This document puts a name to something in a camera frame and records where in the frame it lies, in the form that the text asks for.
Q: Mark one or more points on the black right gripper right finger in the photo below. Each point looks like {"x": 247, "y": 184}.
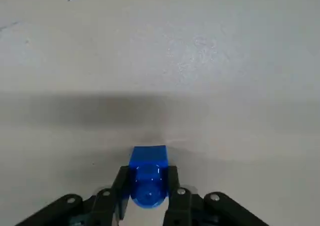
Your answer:
{"x": 185, "y": 208}

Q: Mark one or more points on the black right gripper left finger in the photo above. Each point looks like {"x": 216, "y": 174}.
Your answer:
{"x": 105, "y": 206}

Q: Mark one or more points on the blue block with round knob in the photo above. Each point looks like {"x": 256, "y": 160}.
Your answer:
{"x": 148, "y": 166}

